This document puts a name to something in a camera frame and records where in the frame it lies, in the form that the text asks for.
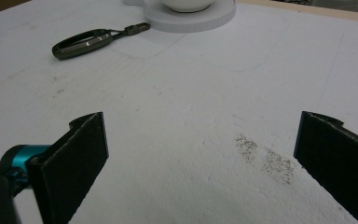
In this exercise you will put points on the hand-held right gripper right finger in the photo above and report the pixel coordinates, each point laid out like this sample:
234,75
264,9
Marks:
338,161

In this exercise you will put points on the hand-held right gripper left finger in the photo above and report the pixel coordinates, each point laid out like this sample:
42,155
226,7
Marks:
71,165

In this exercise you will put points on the dark metal peeler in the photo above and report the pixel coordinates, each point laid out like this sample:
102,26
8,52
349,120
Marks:
87,42

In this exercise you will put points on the white round foam board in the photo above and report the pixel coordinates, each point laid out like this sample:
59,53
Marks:
192,18

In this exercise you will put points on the white bowl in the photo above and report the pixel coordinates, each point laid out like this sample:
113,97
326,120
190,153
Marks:
188,4

